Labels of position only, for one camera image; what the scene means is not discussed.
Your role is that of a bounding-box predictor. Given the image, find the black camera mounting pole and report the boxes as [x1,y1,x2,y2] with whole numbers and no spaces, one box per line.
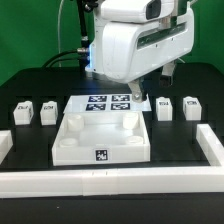
[76,0,98,48]

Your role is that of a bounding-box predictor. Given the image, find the white square table top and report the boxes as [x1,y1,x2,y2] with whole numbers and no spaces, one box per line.
[52,111,150,166]

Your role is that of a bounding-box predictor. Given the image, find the white thin cable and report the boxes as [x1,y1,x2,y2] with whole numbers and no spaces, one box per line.
[57,0,66,68]

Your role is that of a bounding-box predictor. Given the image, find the white U-shaped obstacle fence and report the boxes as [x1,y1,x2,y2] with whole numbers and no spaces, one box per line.
[0,124,224,198]

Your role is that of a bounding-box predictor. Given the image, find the black cables at base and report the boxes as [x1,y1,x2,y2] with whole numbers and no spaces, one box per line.
[41,47,91,69]

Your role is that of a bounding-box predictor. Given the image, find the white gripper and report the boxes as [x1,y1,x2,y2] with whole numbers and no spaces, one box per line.
[102,7,194,101]

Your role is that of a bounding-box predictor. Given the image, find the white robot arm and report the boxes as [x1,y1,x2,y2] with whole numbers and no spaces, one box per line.
[86,0,194,102]

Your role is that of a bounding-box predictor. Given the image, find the white fiducial marker sheet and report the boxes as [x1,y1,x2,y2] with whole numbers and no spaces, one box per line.
[64,94,151,113]

